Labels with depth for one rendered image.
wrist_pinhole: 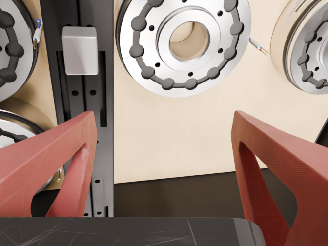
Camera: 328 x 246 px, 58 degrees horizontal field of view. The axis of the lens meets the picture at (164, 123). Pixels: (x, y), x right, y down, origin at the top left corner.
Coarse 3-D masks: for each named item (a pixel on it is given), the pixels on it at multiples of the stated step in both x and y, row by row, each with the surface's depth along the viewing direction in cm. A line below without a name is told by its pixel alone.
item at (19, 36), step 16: (0, 0) 18; (16, 0) 18; (0, 16) 18; (16, 16) 18; (0, 32) 19; (16, 32) 19; (32, 32) 19; (0, 48) 20; (16, 48) 20; (32, 48) 20; (0, 64) 20; (16, 64) 20; (32, 64) 20; (0, 80) 21; (16, 80) 21; (0, 96) 21
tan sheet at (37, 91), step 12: (36, 0) 21; (36, 72) 24; (48, 72) 24; (24, 84) 24; (36, 84) 25; (48, 84) 25; (12, 96) 25; (24, 96) 25; (36, 96) 25; (48, 96) 26; (48, 108) 26; (60, 180) 32
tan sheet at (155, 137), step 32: (256, 0) 25; (288, 0) 25; (256, 32) 26; (256, 64) 28; (128, 96) 27; (160, 96) 28; (192, 96) 29; (224, 96) 30; (256, 96) 31; (288, 96) 32; (320, 96) 33; (128, 128) 30; (160, 128) 31; (192, 128) 32; (224, 128) 33; (288, 128) 35; (320, 128) 36; (128, 160) 32; (160, 160) 33; (192, 160) 35; (224, 160) 36
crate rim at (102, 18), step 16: (80, 0) 12; (96, 0) 12; (112, 0) 13; (80, 16) 13; (96, 16) 13; (112, 16) 13; (112, 32) 13; (112, 48) 14; (112, 64) 14; (96, 80) 15; (112, 80) 15; (96, 96) 15; (112, 96) 15; (96, 112) 16; (112, 112) 16; (112, 128) 17; (96, 144) 17; (112, 144) 17; (96, 160) 18; (112, 160) 18; (96, 176) 19; (112, 176) 19; (96, 192) 20; (112, 192) 20; (96, 208) 21; (112, 208) 21
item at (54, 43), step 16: (48, 0) 12; (64, 0) 12; (48, 16) 12; (64, 16) 12; (48, 32) 13; (48, 48) 13; (64, 80) 16; (80, 80) 14; (64, 96) 16; (80, 96) 15; (80, 112) 16
